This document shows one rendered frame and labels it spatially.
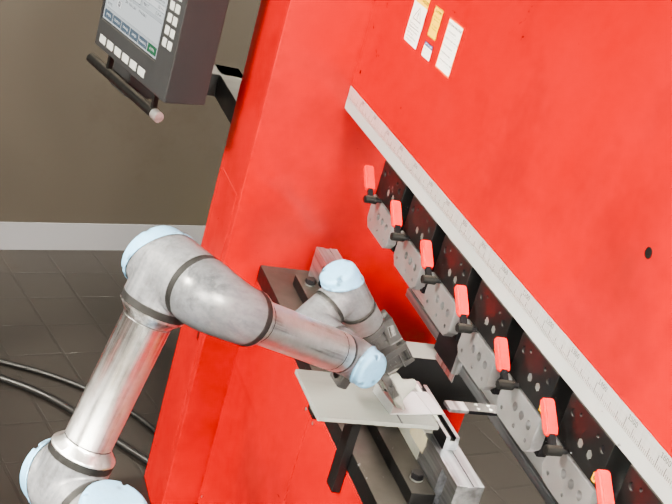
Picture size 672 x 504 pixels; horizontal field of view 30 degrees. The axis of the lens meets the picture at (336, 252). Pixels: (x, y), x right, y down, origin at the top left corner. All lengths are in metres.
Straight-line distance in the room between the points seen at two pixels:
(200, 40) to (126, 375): 1.32
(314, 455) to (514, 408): 0.71
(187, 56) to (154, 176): 2.09
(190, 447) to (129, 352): 1.55
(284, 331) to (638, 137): 0.64
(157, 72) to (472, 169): 1.06
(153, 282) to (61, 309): 2.77
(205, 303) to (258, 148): 1.29
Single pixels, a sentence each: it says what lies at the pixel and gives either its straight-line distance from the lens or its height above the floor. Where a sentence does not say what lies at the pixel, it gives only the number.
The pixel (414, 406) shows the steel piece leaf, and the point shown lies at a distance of 2.60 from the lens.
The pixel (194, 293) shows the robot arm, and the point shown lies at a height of 1.37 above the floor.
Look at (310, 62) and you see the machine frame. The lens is 3.16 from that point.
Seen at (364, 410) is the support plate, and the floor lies 1.00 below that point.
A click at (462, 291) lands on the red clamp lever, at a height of 1.31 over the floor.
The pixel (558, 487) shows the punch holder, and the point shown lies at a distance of 2.11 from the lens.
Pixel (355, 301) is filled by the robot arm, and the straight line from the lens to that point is 2.37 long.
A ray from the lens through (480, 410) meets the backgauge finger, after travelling 2.67.
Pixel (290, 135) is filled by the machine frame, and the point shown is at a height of 1.24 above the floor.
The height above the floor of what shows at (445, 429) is 1.00.
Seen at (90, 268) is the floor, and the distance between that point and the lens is 5.14.
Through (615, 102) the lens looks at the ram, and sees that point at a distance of 2.10.
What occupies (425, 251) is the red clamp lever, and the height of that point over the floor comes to 1.30.
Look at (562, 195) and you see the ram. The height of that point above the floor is 1.59.
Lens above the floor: 2.21
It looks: 22 degrees down
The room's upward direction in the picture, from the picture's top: 16 degrees clockwise
